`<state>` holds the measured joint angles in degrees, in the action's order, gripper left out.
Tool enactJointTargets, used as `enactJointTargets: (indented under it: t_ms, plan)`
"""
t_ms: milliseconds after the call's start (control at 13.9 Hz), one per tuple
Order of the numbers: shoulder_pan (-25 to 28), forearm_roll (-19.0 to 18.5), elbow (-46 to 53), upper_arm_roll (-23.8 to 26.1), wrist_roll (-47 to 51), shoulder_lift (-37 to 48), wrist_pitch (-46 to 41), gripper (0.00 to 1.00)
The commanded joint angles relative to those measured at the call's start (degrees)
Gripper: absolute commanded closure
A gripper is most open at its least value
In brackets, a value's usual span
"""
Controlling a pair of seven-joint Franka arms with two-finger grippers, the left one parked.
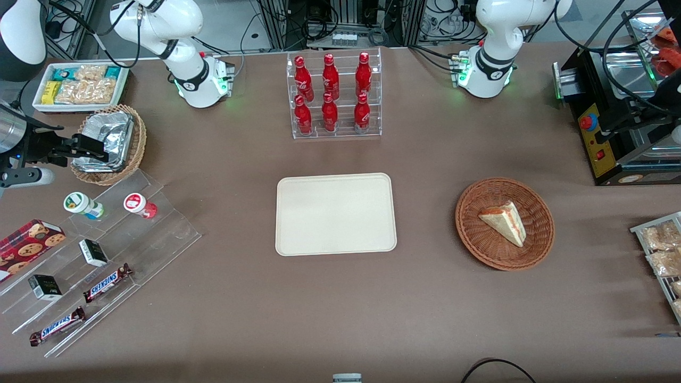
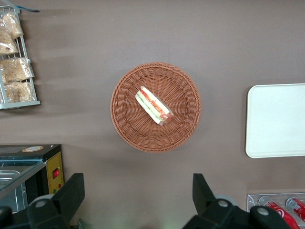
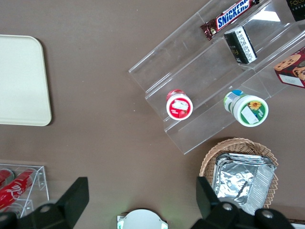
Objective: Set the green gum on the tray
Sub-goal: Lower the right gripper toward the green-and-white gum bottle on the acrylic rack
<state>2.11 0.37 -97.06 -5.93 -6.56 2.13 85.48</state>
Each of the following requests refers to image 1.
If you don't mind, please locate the small black box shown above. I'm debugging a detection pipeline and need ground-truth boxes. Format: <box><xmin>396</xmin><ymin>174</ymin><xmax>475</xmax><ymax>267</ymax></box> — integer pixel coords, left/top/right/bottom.
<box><xmin>28</xmin><ymin>274</ymin><xmax>63</xmax><ymax>302</ymax></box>
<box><xmin>79</xmin><ymin>239</ymin><xmax>110</xmax><ymax>268</ymax></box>

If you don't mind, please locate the light wicker basket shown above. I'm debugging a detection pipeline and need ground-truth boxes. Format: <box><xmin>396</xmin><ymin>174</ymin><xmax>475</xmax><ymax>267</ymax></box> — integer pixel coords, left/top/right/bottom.
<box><xmin>70</xmin><ymin>104</ymin><xmax>147</xmax><ymax>186</ymax></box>

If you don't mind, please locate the red cola bottle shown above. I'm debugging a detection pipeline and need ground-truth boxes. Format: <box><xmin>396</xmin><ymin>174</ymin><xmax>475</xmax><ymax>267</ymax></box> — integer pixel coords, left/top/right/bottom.
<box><xmin>322</xmin><ymin>53</ymin><xmax>340</xmax><ymax>101</ymax></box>
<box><xmin>294</xmin><ymin>55</ymin><xmax>314</xmax><ymax>102</ymax></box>
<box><xmin>321</xmin><ymin>93</ymin><xmax>339</xmax><ymax>132</ymax></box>
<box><xmin>355</xmin><ymin>52</ymin><xmax>372</xmax><ymax>97</ymax></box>
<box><xmin>353</xmin><ymin>93</ymin><xmax>371</xmax><ymax>134</ymax></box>
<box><xmin>294</xmin><ymin>95</ymin><xmax>313</xmax><ymax>135</ymax></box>

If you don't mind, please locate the yellow snack packet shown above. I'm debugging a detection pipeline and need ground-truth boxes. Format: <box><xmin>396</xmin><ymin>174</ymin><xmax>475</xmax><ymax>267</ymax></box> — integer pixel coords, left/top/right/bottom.
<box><xmin>41</xmin><ymin>80</ymin><xmax>62</xmax><ymax>105</ymax></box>

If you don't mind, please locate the Snickers bar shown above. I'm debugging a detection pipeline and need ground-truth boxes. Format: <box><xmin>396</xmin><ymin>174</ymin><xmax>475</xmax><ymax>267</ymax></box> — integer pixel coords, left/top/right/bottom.
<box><xmin>29</xmin><ymin>306</ymin><xmax>87</xmax><ymax>347</ymax></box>
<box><xmin>83</xmin><ymin>263</ymin><xmax>134</xmax><ymax>304</ymax></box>

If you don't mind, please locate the black cable loop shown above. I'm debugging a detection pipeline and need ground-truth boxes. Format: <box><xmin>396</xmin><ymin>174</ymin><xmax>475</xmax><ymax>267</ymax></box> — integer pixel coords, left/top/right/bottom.
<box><xmin>460</xmin><ymin>358</ymin><xmax>538</xmax><ymax>383</ymax></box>

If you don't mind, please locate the clear bag of snacks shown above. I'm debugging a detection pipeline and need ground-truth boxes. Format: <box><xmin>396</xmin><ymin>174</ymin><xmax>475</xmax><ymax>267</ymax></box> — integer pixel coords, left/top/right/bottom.
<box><xmin>645</xmin><ymin>248</ymin><xmax>681</xmax><ymax>278</ymax></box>
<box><xmin>640</xmin><ymin>221</ymin><xmax>681</xmax><ymax>251</ymax></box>

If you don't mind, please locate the beige plastic tray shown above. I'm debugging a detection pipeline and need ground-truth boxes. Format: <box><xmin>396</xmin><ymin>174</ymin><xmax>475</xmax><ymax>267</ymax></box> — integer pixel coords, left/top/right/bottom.
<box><xmin>275</xmin><ymin>172</ymin><xmax>398</xmax><ymax>257</ymax></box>

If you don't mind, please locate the wrapped cake slice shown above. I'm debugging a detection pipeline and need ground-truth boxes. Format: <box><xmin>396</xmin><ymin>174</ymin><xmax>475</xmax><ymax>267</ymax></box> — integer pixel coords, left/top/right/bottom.
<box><xmin>478</xmin><ymin>201</ymin><xmax>527</xmax><ymax>248</ymax></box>

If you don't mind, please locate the clear acrylic stepped shelf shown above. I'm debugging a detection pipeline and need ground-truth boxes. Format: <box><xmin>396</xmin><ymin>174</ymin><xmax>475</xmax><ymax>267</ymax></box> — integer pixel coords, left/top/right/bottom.
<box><xmin>0</xmin><ymin>169</ymin><xmax>202</xmax><ymax>359</ymax></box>

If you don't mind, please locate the green lid yogurt cup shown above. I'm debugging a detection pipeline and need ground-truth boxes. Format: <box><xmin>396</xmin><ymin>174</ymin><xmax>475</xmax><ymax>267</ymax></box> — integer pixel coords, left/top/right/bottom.
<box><xmin>63</xmin><ymin>191</ymin><xmax>105</xmax><ymax>220</ymax></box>

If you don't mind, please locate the white rectangular snack bin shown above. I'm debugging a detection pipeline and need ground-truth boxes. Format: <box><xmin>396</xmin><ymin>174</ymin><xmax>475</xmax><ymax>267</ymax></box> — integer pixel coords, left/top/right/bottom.
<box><xmin>32</xmin><ymin>62</ymin><xmax>130</xmax><ymax>114</ymax></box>

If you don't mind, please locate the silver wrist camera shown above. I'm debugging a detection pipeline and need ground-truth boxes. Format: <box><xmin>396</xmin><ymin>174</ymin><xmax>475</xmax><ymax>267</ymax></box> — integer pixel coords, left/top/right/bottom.
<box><xmin>0</xmin><ymin>166</ymin><xmax>55</xmax><ymax>188</ymax></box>

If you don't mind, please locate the brown wicker basket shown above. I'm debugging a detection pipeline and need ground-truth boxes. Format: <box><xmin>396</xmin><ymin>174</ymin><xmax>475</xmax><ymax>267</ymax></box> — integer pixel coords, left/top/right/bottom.
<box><xmin>455</xmin><ymin>177</ymin><xmax>555</xmax><ymax>272</ymax></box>

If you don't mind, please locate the large cracker bag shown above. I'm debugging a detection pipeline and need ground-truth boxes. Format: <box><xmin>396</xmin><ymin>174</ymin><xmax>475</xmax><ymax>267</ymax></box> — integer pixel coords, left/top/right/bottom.
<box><xmin>54</xmin><ymin>78</ymin><xmax>118</xmax><ymax>105</ymax></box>

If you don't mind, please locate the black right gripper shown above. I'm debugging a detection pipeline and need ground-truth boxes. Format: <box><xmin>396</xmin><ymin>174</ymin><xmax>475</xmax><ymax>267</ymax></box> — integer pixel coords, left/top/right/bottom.
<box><xmin>19</xmin><ymin>127</ymin><xmax>121</xmax><ymax>166</ymax></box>

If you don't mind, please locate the metal wire rack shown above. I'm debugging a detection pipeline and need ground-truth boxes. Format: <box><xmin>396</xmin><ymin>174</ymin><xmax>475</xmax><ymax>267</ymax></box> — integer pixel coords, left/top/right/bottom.
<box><xmin>630</xmin><ymin>212</ymin><xmax>681</xmax><ymax>326</ymax></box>

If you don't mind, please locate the clear acrylic bottle rack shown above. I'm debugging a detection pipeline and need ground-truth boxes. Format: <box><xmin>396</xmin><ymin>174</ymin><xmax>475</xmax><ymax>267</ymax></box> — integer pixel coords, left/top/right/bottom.
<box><xmin>286</xmin><ymin>47</ymin><xmax>383</xmax><ymax>140</ymax></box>

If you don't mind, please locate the red gum bottle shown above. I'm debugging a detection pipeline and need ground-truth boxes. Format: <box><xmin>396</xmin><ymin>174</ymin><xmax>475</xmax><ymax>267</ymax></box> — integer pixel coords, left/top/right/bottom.
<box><xmin>123</xmin><ymin>193</ymin><xmax>159</xmax><ymax>220</ymax></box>

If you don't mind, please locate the black machine with red button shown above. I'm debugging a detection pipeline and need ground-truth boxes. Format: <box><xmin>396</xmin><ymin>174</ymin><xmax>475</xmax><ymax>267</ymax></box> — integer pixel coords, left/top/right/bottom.
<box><xmin>552</xmin><ymin>10</ymin><xmax>681</xmax><ymax>187</ymax></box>

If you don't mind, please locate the stack of foil trays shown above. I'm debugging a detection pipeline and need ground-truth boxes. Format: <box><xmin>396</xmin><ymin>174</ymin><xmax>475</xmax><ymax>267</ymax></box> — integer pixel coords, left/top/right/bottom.
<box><xmin>72</xmin><ymin>111</ymin><xmax>134</xmax><ymax>174</ymax></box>

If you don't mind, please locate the small cracker bag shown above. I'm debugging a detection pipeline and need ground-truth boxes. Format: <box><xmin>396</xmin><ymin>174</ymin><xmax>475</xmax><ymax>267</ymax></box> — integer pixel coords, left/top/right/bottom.
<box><xmin>74</xmin><ymin>64</ymin><xmax>110</xmax><ymax>82</ymax></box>

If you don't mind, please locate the red cookie box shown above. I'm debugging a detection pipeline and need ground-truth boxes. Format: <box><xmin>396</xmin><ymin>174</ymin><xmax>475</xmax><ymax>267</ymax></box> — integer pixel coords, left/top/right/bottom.
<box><xmin>0</xmin><ymin>219</ymin><xmax>67</xmax><ymax>282</ymax></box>

